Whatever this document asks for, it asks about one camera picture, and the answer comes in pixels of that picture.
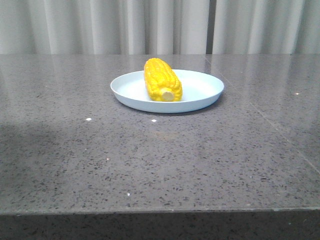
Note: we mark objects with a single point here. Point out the light blue round plate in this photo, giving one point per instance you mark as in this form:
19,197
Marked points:
200,90

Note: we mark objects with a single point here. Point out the white pleated curtain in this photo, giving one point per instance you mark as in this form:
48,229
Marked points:
266,27
128,27

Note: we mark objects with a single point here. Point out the yellow corn cob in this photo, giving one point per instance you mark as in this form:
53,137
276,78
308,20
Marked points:
162,84

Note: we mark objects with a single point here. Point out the white pleated curtain right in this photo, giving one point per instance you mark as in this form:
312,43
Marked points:
266,27

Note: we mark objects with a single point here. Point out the white pleated curtain left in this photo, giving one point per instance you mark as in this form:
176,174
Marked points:
128,27

